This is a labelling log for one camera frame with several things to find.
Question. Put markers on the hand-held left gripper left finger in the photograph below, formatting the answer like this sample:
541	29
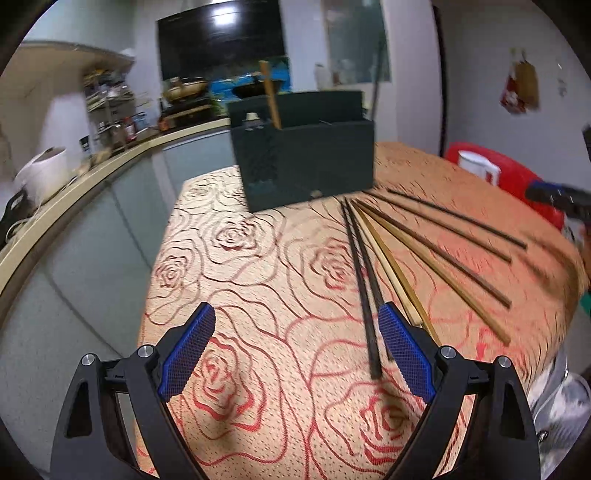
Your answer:
187	353

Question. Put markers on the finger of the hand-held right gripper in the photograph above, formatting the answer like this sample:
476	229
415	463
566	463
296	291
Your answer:
588	143
565	201

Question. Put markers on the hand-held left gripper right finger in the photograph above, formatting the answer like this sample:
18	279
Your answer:
406	350

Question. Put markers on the black chopstick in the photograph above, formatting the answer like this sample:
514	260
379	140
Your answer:
361	288
364	251

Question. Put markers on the olive brown chopstick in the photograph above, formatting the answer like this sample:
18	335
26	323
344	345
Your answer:
442	277

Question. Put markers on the black utensil holder box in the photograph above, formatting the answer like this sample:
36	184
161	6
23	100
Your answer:
318	157

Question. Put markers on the brown wooden chopstick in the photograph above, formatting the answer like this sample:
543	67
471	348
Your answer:
270	94

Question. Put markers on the red plastic stool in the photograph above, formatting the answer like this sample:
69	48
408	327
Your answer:
521	170

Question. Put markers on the white cup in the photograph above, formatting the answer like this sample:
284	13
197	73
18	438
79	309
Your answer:
478	167

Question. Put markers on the rose patterned tablecloth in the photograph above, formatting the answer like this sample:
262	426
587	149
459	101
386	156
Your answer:
277	277

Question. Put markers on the person's patterned clothing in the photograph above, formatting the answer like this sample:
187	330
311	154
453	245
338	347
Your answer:
561	415

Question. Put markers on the beige kitchen counter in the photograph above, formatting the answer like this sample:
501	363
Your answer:
92	175

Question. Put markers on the white rice cooker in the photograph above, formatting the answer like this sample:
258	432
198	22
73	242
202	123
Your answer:
41	175

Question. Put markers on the metal kitchen shelf rack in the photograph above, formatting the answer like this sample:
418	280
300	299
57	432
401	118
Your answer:
115	110

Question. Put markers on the wok with food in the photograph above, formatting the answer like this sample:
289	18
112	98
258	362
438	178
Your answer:
184	88

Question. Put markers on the black wok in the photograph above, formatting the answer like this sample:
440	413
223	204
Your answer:
254	87

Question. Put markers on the black television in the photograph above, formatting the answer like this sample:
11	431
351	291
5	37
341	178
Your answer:
221	39

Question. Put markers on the red wall hanging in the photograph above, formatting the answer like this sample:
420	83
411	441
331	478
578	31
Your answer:
519	87

